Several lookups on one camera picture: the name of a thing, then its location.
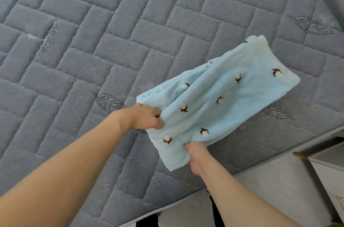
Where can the person's right forearm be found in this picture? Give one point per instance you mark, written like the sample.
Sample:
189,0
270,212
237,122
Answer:
242,202

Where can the person's left hand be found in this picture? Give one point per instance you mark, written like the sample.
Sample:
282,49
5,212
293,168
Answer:
142,118

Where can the grey quilted mattress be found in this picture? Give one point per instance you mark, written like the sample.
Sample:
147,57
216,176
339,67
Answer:
107,36

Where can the person's right hand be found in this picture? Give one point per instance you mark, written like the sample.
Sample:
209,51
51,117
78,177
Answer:
199,157

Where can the person's left forearm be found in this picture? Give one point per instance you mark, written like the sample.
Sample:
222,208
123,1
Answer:
59,181

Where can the white bedside cabinet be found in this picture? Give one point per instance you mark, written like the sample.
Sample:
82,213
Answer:
330,181

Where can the light blue cotton-print garment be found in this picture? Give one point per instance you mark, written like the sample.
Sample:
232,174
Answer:
231,90

